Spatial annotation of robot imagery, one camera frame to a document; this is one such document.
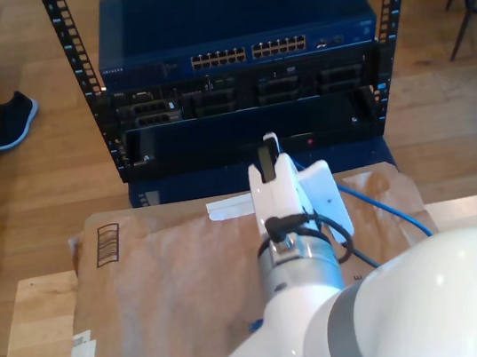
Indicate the blue network switch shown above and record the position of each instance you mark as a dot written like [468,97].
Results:
[232,13]

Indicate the white shipping label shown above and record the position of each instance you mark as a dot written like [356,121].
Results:
[83,354]

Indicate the brown paper mailer bag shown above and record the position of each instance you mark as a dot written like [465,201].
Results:
[173,309]

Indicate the black rack drawer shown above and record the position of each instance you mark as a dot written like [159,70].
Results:
[197,140]

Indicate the blue box under rack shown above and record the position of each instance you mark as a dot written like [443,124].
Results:
[186,188]

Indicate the black server rack frame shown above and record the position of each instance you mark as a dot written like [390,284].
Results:
[70,46]

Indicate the black rack server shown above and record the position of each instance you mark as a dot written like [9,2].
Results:
[252,91]

